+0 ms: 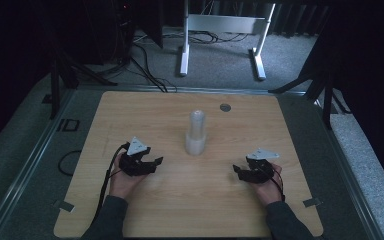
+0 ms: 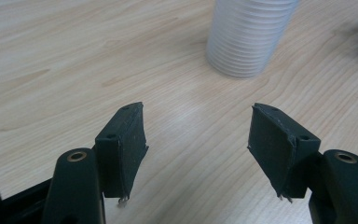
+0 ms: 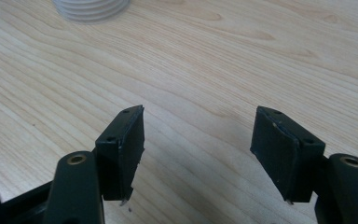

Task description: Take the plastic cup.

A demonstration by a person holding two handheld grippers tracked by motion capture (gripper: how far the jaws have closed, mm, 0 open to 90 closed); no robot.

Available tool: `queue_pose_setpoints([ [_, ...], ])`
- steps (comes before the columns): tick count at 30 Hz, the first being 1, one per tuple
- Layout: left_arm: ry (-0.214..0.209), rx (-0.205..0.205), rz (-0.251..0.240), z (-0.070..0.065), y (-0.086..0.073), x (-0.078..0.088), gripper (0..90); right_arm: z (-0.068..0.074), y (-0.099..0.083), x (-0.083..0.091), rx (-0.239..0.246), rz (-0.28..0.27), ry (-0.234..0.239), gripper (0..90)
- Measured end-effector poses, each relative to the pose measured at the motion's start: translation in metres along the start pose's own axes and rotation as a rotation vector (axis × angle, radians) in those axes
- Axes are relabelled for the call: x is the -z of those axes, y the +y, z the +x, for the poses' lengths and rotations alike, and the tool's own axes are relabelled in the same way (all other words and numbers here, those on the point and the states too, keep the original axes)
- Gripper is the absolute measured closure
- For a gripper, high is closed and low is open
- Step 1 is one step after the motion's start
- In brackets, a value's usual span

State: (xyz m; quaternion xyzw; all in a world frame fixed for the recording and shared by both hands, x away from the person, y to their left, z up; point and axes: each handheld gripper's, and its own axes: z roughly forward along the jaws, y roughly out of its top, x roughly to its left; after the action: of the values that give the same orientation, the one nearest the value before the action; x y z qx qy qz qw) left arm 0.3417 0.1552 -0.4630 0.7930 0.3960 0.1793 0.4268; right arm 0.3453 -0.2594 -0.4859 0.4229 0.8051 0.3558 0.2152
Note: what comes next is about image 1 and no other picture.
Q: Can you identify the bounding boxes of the person's left hand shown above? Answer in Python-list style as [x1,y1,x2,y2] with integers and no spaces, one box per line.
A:
[108,163,148,201]

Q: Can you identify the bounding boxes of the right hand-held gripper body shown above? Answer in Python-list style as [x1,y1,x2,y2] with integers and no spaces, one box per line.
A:
[241,148,280,184]

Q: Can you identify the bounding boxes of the right hand-held gripper cable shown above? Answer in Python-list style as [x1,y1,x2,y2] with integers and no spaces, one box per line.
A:
[269,167,286,203]

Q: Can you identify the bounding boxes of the hand-held gripper cable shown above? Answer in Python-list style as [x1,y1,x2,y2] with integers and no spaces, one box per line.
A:
[269,167,286,203]
[91,142,130,228]

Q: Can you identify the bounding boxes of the person's right hand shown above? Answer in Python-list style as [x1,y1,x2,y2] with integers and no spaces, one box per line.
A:
[247,163,285,207]

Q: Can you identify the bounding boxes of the grey tape piece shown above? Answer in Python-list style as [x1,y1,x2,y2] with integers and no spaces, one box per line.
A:
[302,197,323,209]
[53,199,76,214]

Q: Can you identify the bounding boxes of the left hand-held gripper cable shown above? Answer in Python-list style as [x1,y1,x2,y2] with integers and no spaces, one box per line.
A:
[91,142,130,228]

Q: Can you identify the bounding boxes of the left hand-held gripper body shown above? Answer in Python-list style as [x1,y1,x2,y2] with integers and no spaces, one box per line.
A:
[118,136,158,177]

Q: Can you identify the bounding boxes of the black looped cable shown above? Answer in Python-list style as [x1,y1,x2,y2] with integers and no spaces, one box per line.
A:
[57,149,83,177]

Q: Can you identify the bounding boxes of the stack of clear plastic cups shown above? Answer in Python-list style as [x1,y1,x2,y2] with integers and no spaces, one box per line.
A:
[184,109,208,157]

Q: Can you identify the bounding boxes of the white metal stand frame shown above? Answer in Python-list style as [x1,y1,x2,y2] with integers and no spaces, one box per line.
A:
[178,0,277,81]

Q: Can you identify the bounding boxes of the black tripod stand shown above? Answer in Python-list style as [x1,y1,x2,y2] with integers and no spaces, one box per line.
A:
[268,64,352,131]
[48,49,118,121]

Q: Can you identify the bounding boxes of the black floor cables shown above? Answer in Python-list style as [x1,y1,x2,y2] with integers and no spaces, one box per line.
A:
[126,31,178,94]

